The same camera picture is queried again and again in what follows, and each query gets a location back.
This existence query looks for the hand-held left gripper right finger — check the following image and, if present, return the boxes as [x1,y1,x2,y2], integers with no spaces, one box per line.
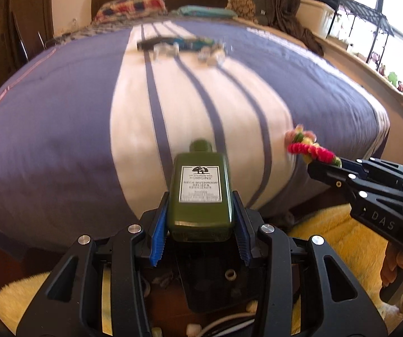
[233,191,388,337]

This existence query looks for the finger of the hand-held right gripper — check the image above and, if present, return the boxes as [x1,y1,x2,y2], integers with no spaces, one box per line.
[308,161,371,201]
[342,157,403,187]

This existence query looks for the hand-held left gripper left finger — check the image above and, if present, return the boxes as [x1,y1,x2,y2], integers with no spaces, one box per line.
[15,191,170,337]

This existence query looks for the pink and yellow flower garland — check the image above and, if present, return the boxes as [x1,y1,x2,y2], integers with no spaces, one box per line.
[285,124,342,167]

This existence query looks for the green bottle with white label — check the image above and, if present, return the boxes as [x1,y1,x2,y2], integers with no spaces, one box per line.
[166,139,235,242]

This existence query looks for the small items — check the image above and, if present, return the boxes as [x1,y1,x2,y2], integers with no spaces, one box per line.
[198,44,227,65]

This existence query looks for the clear plastic wrapper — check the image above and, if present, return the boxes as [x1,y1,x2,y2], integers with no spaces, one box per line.
[154,42,181,60]

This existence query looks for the teal snack packet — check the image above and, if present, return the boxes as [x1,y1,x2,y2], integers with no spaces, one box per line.
[177,37,219,50]

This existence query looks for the yellow fluffy rug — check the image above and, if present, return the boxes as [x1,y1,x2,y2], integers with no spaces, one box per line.
[0,204,403,337]

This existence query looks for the blue and white striped blanket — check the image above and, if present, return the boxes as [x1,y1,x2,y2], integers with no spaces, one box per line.
[0,19,391,253]

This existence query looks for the black folding rack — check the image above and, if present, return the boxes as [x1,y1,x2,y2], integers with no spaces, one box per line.
[331,0,395,64]

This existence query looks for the white storage box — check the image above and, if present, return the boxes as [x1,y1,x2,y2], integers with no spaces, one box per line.
[298,0,339,39]

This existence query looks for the brown curtain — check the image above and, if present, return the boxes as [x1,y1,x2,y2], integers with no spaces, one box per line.
[234,0,325,57]

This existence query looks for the floral patterned backpack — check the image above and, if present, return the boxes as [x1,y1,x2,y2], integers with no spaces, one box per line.
[227,0,268,25]

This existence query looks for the teal pillow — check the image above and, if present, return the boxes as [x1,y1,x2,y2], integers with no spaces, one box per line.
[177,5,239,20]

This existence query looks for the zebra striped bed sheet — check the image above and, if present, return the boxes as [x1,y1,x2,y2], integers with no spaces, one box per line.
[45,16,146,48]

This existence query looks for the red and blue plaid pillow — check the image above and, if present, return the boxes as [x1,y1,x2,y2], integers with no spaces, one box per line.
[94,0,169,25]

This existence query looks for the white cable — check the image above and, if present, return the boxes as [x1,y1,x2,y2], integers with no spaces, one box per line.
[201,314,258,337]

